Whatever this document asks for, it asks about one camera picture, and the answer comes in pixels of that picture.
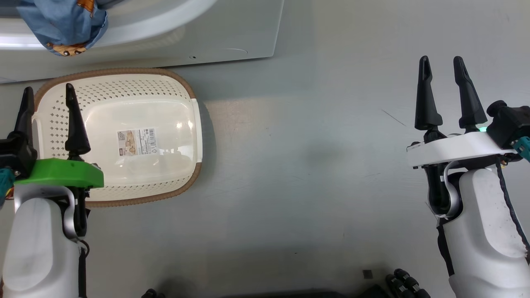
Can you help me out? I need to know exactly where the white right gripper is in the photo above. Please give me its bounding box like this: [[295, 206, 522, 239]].
[[406, 56, 518, 168]]

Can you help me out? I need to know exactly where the blue cartoon print garment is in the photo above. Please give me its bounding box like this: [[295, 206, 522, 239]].
[[17, 0, 109, 57]]

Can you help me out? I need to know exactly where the basket barcode label sticker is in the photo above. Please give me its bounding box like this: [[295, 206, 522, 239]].
[[117, 127, 159, 156]]

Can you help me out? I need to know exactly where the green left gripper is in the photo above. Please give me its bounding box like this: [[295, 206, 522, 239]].
[[14, 83, 105, 189]]

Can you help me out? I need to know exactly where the white front-load washing machine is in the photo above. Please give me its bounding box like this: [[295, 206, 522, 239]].
[[0, 0, 285, 83]]

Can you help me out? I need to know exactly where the teal connector right camera cable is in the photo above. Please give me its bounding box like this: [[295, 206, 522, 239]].
[[496, 137, 530, 265]]

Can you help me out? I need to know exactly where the teal connector camera cable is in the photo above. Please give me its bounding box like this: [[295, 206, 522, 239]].
[[0, 168, 16, 207], [496, 137, 530, 265]]

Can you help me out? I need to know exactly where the white perforated laundry basket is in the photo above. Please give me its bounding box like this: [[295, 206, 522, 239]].
[[32, 68, 203, 207]]

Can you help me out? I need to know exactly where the teal connector left camera cable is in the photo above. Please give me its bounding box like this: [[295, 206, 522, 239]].
[[0, 168, 16, 207]]

